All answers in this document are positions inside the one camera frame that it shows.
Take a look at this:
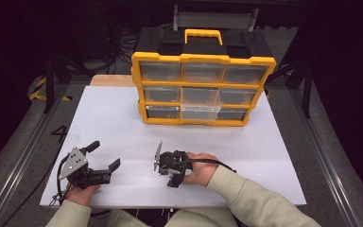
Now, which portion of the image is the person's right leg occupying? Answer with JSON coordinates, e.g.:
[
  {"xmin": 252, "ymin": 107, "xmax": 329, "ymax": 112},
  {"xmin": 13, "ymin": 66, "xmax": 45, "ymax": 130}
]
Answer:
[{"xmin": 164, "ymin": 207, "xmax": 239, "ymax": 227}]

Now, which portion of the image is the wooden board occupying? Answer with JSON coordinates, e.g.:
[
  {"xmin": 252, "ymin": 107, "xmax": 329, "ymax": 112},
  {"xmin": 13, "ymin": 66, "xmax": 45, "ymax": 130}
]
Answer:
[{"xmin": 89, "ymin": 74, "xmax": 137, "ymax": 88}]

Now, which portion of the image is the right hand-held gripper cable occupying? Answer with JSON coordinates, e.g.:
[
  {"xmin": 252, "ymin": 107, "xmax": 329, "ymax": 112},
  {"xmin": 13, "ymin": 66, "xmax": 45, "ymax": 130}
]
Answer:
[{"xmin": 179, "ymin": 158, "xmax": 237, "ymax": 174}]

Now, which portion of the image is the person's right hand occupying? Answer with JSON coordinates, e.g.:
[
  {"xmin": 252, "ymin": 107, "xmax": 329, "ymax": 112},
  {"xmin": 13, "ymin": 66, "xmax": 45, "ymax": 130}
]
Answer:
[{"xmin": 182, "ymin": 151, "xmax": 219, "ymax": 187}]

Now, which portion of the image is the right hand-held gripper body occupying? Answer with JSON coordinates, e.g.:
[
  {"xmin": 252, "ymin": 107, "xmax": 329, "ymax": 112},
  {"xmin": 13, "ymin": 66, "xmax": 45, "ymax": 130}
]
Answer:
[{"xmin": 152, "ymin": 140, "xmax": 193, "ymax": 176}]

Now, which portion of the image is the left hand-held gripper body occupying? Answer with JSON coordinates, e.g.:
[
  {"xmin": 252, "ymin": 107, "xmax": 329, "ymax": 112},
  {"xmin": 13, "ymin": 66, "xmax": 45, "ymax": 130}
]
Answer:
[{"xmin": 58, "ymin": 147, "xmax": 112, "ymax": 190}]

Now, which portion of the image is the hand-held gripper cable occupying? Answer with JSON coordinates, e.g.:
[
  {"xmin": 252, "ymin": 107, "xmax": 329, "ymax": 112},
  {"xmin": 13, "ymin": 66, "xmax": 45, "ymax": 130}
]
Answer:
[
  {"xmin": 179, "ymin": 158, "xmax": 237, "ymax": 174},
  {"xmin": 50, "ymin": 154, "xmax": 74, "ymax": 207}
]

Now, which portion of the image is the yellow black floor tape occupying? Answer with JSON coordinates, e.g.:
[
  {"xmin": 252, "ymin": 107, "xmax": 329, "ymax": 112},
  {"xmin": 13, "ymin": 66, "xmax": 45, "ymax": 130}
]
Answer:
[{"xmin": 27, "ymin": 77, "xmax": 73, "ymax": 102}]

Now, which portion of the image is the black metal stand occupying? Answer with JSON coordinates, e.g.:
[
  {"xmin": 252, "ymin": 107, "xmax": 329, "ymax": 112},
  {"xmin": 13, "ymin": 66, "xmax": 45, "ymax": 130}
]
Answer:
[
  {"xmin": 266, "ymin": 31, "xmax": 314, "ymax": 120},
  {"xmin": 43, "ymin": 52, "xmax": 88, "ymax": 115}
]

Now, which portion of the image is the person's left hand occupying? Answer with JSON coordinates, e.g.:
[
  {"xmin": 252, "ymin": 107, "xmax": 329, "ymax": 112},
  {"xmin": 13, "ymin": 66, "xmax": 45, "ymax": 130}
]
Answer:
[{"xmin": 63, "ymin": 184, "xmax": 102, "ymax": 207}]

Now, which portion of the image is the set of clear organizer drawers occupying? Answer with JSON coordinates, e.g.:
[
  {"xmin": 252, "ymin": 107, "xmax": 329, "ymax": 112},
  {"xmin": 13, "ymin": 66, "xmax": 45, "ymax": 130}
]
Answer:
[{"xmin": 138, "ymin": 61, "xmax": 268, "ymax": 121}]

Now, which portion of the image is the yellow black drawer organizer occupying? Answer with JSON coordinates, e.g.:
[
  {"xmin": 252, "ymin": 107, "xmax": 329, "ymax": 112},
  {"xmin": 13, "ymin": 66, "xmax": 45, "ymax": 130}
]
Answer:
[{"xmin": 130, "ymin": 26, "xmax": 278, "ymax": 128}]

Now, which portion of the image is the grey metal floor rail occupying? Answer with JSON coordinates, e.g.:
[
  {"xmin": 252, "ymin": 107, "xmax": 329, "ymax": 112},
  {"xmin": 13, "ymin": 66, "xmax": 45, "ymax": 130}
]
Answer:
[
  {"xmin": 0, "ymin": 83, "xmax": 71, "ymax": 227},
  {"xmin": 287, "ymin": 88, "xmax": 363, "ymax": 227}
]

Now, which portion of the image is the person's left leg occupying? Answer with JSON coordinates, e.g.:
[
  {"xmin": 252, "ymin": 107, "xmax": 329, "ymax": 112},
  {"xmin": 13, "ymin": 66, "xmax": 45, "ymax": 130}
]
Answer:
[{"xmin": 106, "ymin": 208, "xmax": 149, "ymax": 227}]

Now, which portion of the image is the bundle of black cables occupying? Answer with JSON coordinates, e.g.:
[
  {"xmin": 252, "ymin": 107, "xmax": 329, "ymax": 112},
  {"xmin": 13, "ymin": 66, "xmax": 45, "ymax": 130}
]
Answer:
[{"xmin": 102, "ymin": 15, "xmax": 141, "ymax": 67}]

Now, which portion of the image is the left hand-held gripper cable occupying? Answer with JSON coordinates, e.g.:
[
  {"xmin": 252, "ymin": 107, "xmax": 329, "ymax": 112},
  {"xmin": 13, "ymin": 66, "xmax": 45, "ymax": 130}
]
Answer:
[{"xmin": 50, "ymin": 154, "xmax": 74, "ymax": 207}]

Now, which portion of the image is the clear plastic drawer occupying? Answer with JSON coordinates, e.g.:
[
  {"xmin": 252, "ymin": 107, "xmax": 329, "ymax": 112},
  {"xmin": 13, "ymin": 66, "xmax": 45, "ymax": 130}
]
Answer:
[{"xmin": 180, "ymin": 86, "xmax": 222, "ymax": 121}]

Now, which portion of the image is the person's leg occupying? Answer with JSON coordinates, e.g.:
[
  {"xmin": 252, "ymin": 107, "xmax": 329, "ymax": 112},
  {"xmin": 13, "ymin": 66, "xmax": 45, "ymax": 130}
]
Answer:
[
  {"xmin": 106, "ymin": 208, "xmax": 149, "ymax": 227},
  {"xmin": 164, "ymin": 207, "xmax": 239, "ymax": 227}
]

